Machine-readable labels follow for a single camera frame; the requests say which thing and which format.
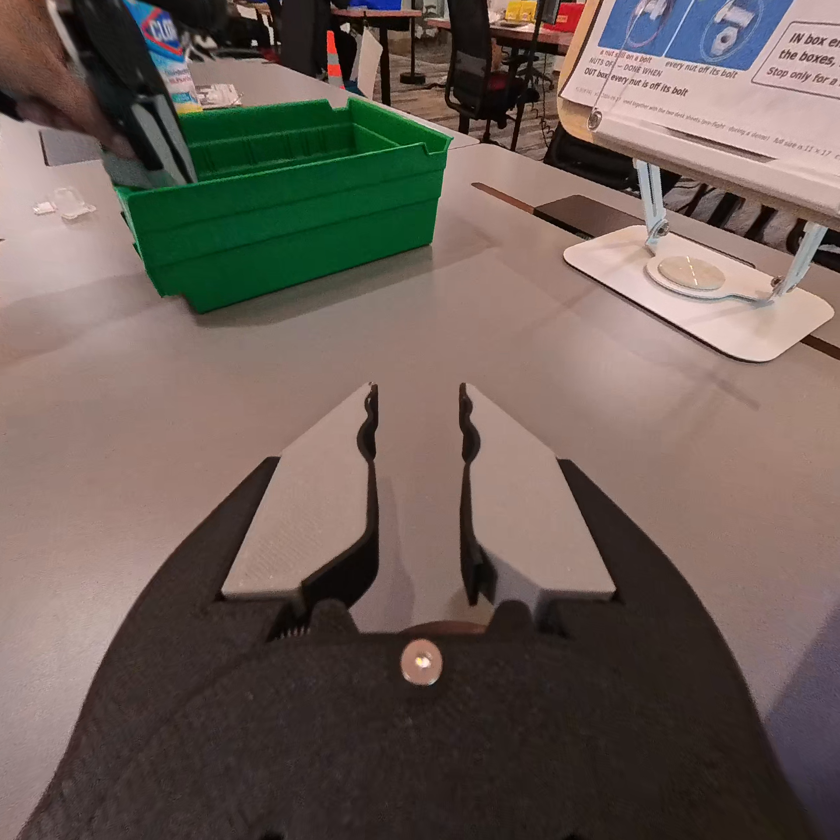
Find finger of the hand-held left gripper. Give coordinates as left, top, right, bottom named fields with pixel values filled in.
left=100, top=146, right=160, bottom=193
left=133, top=91, right=199, bottom=189

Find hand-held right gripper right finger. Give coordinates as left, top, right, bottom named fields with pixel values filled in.
left=458, top=382, right=618, bottom=608

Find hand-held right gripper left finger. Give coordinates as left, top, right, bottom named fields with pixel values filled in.
left=222, top=382, right=382, bottom=608

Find green plastic bin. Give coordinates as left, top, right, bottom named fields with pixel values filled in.
left=115, top=98, right=455, bottom=315

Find person's left hand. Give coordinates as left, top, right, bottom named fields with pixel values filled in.
left=0, top=0, right=137, bottom=156

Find disinfectant wipes canister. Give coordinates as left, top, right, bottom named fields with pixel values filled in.
left=125, top=0, right=204, bottom=114

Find grey rectangular pad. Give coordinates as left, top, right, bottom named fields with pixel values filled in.
left=38, top=128, right=105, bottom=168

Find white hanging sheet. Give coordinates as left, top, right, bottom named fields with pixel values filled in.
left=357, top=26, right=385, bottom=85

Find black office chair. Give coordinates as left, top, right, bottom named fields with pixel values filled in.
left=445, top=0, right=546, bottom=142

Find black rectangular pad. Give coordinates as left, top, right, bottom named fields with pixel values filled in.
left=533, top=195, right=647, bottom=238

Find wooden display board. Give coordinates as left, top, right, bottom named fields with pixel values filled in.
left=556, top=0, right=840, bottom=231

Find printed instruction sheet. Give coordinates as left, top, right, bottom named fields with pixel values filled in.
left=561, top=0, right=840, bottom=178

